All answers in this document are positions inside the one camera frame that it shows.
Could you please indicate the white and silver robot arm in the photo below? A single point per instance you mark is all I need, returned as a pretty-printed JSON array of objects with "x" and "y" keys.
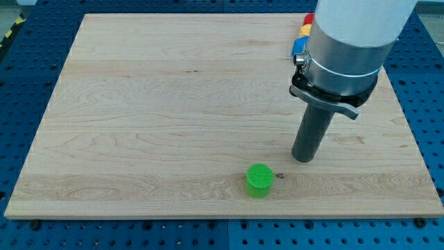
[{"x": 349, "y": 41}]

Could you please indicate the green cylinder block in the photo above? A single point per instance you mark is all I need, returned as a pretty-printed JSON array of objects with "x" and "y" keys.
[{"x": 258, "y": 180}]

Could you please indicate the light wooden board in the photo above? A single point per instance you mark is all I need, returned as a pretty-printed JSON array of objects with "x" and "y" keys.
[{"x": 159, "y": 116}]

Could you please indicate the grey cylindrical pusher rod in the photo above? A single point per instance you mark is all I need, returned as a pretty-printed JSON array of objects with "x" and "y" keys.
[{"x": 312, "y": 129}]

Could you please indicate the blue block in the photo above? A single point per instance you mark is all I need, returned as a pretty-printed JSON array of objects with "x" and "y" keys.
[{"x": 299, "y": 45}]

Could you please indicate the yellow block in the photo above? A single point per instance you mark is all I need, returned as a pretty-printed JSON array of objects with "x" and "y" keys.
[{"x": 304, "y": 30}]

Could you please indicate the black and grey clamp lever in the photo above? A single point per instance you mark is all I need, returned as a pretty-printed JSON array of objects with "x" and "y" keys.
[{"x": 346, "y": 105}]

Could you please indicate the red block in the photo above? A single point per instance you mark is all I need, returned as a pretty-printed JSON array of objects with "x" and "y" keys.
[{"x": 309, "y": 18}]

